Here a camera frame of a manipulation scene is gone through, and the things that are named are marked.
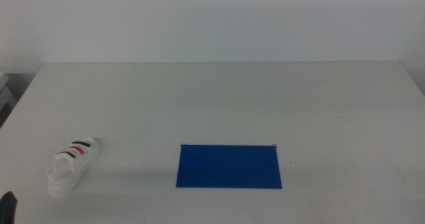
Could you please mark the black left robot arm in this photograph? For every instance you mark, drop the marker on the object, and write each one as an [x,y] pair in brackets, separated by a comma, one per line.
[7,207]

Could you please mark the blue rectangular mat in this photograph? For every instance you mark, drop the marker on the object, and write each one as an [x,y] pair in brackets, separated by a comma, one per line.
[229,167]

